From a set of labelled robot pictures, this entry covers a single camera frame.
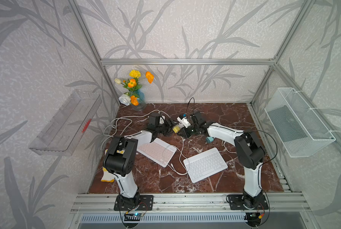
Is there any aluminium front rail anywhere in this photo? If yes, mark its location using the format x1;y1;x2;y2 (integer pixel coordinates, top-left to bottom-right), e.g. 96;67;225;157
70;192;311;214

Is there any power strip white cord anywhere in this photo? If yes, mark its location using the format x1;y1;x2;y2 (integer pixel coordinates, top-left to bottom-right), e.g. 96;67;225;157
100;110;171;151

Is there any teal charger plug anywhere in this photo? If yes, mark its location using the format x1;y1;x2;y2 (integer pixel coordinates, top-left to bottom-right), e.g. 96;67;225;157
206;136;214;144

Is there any yellow charger plug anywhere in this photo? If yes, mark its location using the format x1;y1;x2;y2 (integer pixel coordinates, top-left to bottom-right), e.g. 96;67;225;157
172;126;181;133

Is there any pink keyboard charging cable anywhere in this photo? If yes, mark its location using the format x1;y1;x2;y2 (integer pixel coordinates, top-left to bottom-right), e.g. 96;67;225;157
161;134;189;177

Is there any yellow work glove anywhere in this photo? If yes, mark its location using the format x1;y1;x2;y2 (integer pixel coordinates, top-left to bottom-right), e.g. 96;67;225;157
101;149;125;183

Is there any flower bouquet in vase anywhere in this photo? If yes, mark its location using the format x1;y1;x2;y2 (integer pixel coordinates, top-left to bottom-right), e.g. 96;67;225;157
114;70;146;111

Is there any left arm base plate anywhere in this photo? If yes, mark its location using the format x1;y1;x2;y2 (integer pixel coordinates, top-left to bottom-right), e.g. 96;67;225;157
114;193;154;212

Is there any pink wireless keyboard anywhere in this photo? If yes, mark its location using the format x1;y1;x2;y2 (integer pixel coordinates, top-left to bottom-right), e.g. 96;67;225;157
137;138;177;168

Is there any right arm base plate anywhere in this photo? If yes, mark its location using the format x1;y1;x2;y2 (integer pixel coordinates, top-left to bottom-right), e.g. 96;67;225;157
226;193;269;210

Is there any white charging cable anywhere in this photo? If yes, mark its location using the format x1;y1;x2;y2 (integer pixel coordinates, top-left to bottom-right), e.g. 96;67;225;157
213;137;238;155

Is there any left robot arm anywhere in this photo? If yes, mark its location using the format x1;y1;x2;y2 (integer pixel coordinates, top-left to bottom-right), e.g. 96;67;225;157
103;112;176;200

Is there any white wireless keyboard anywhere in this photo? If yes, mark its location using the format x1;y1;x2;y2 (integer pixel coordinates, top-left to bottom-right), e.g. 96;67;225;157
183;148;228;183

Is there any clear plastic wall shelf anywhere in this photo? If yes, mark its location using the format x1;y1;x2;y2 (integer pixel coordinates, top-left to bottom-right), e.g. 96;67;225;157
28;89;102;156

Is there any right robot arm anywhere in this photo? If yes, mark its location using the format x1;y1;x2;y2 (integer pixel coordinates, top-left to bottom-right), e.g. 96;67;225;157
173;111;266;198

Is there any white wire mesh basket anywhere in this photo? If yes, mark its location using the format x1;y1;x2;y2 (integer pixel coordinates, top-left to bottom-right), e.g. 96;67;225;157
265;88;336;158

